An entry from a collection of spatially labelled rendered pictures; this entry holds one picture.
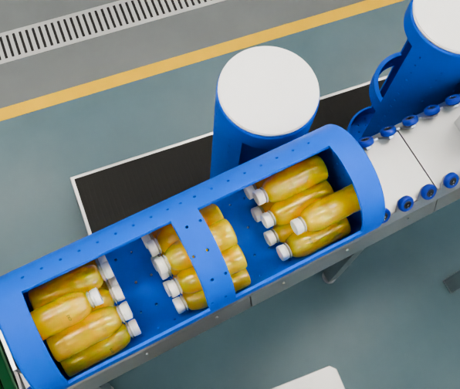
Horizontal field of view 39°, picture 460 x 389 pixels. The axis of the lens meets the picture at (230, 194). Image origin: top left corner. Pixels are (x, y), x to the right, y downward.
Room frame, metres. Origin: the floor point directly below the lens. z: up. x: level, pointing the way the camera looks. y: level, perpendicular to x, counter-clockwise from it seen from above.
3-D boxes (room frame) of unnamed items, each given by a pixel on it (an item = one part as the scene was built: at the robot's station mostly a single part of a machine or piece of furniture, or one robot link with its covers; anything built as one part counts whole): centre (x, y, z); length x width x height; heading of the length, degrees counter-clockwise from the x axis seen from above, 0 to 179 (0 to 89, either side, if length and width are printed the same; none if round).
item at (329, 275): (0.69, -0.45, 0.31); 0.06 x 0.06 x 0.63; 36
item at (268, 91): (0.90, -0.06, 1.03); 0.28 x 0.28 x 0.01
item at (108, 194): (1.03, -0.14, 0.07); 1.50 x 0.52 x 0.15; 119
